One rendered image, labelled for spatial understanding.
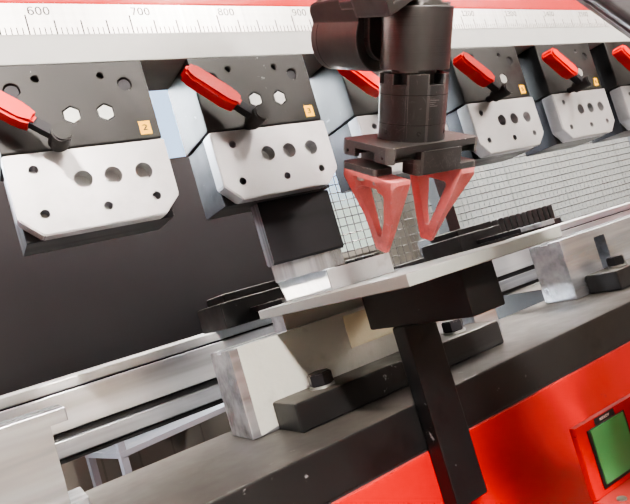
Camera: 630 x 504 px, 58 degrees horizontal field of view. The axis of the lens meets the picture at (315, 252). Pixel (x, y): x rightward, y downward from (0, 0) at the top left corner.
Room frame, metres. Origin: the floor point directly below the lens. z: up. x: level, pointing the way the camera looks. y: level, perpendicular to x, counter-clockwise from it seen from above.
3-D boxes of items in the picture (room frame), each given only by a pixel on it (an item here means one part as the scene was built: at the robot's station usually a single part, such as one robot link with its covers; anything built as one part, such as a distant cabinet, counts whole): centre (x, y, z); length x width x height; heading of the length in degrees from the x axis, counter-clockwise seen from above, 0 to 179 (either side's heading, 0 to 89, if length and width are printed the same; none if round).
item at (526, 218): (1.43, -0.44, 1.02); 0.44 x 0.06 x 0.04; 121
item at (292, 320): (0.69, 0.00, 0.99); 0.14 x 0.01 x 0.03; 121
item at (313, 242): (0.69, 0.01, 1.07); 0.10 x 0.02 x 0.10; 121
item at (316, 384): (0.61, 0.03, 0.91); 0.03 x 0.03 x 0.02
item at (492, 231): (1.08, -0.33, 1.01); 0.26 x 0.12 x 0.05; 31
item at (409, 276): (0.56, -0.07, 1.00); 0.26 x 0.18 x 0.01; 31
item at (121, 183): (0.57, 0.20, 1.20); 0.15 x 0.09 x 0.17; 121
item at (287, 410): (0.66, -0.05, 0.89); 0.30 x 0.05 x 0.03; 121
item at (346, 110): (0.78, -0.14, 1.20); 0.15 x 0.09 x 0.17; 121
